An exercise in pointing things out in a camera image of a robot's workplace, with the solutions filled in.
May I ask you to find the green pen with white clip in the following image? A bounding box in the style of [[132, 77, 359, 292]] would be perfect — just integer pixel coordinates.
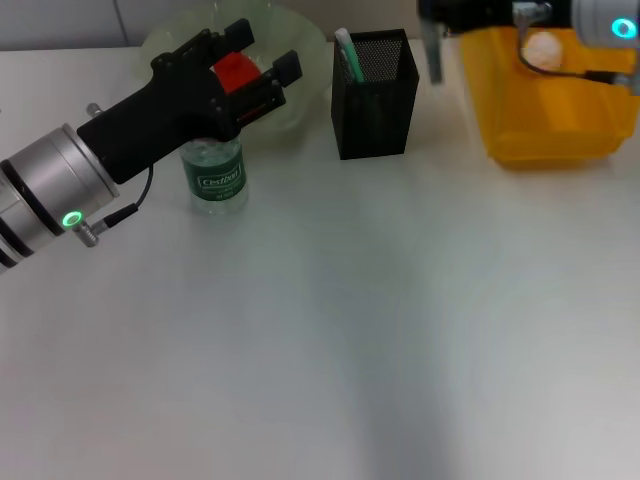
[[334, 27, 367, 84]]

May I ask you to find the clear water bottle green label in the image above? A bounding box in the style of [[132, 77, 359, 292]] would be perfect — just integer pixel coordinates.
[[179, 135, 250, 218]]

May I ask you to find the left arm connector cable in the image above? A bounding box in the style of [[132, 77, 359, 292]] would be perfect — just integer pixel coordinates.
[[73, 164, 155, 248]]

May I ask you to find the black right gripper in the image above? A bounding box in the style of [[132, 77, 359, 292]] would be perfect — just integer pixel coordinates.
[[418, 0, 517, 37]]

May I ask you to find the pale green glass fruit bowl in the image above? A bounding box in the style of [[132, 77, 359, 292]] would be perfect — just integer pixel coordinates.
[[139, 2, 326, 147]]

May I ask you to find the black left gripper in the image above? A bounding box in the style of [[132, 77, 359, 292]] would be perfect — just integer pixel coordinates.
[[77, 18, 304, 185]]

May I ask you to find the white paper ball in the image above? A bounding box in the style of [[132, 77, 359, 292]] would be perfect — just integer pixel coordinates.
[[522, 31, 564, 71]]

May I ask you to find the red-orange toy orange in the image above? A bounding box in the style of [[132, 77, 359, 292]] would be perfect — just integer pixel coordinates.
[[211, 52, 264, 96]]

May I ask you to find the black mesh pen holder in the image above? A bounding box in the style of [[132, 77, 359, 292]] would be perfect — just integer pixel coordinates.
[[331, 28, 420, 161]]

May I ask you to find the yellow plastic bin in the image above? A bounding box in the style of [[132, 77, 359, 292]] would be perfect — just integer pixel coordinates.
[[459, 25, 640, 171]]

